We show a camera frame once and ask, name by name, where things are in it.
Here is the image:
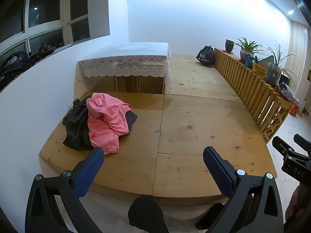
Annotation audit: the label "pile of dark belongings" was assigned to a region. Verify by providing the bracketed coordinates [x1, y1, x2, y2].
[0, 42, 59, 83]

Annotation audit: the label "long-leaved potted plant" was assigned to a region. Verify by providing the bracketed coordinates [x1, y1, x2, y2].
[267, 40, 295, 88]

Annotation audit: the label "potted plant in pale pot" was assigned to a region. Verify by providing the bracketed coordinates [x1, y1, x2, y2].
[234, 37, 264, 61]

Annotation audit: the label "dark grey pants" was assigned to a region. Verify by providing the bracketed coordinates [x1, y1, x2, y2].
[63, 102, 138, 151]

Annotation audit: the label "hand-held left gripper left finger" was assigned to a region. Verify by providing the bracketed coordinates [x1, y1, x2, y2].
[25, 147, 105, 233]

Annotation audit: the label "white lace cloth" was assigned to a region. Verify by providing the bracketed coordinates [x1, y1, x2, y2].
[77, 42, 173, 88]

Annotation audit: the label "wooden cabinet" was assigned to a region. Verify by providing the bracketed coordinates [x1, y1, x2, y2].
[84, 74, 166, 95]

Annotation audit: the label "grey board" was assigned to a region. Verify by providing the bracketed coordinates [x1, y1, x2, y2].
[258, 55, 274, 70]

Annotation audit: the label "yellow basket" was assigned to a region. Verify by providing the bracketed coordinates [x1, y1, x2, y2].
[251, 62, 268, 75]

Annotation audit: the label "white-framed window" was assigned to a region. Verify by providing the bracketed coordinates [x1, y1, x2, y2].
[0, 0, 91, 54]

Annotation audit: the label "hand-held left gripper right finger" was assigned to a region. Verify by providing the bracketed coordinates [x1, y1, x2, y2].
[203, 146, 284, 233]

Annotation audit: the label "wooden slatted rack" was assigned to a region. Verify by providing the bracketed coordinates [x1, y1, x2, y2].
[214, 48, 295, 144]

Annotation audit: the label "dark brown garment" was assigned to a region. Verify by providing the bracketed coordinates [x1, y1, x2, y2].
[63, 98, 88, 125]

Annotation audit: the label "clear plastic bag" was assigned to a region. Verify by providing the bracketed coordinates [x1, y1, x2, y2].
[277, 83, 300, 105]

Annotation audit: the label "beige curtain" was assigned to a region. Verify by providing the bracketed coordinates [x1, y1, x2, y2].
[289, 21, 309, 59]

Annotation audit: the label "person's black-clad leg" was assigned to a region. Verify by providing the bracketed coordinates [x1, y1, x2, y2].
[128, 197, 169, 233]

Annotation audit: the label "wooden platform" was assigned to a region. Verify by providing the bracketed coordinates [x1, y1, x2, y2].
[39, 55, 278, 198]

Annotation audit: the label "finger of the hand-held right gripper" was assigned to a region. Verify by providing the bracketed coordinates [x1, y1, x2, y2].
[294, 133, 311, 156]
[272, 136, 305, 167]

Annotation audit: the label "black drawstring bag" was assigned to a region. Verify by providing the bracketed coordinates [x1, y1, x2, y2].
[196, 45, 216, 66]

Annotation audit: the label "person's right hand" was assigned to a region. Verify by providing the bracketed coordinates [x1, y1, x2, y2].
[285, 182, 311, 226]

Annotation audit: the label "blue container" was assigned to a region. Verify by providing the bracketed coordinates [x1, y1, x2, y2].
[244, 56, 258, 68]

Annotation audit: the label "pink shirt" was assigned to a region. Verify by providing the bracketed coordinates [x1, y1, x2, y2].
[86, 93, 133, 154]

